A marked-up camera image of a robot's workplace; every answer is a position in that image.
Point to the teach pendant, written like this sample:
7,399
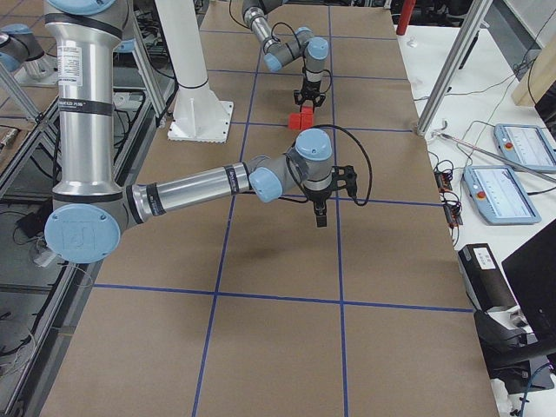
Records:
526,145
498,196

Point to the white camera post with base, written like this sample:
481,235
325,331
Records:
198,113

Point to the black monitor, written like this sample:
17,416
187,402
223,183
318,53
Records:
530,271

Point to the aluminium frame post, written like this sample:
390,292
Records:
461,44

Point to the small circuit board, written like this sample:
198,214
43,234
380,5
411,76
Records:
443,181

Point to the teach pendant far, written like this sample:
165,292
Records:
526,145

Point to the grabber stick green tip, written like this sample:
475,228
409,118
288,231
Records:
509,162

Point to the red cylinder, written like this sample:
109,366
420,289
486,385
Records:
405,16

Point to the red cube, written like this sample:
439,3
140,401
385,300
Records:
306,121
307,110
294,121

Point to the teach pendant near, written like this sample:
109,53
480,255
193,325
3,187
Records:
498,196

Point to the black box with label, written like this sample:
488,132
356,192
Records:
484,281

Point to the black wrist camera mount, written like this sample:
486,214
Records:
345,177

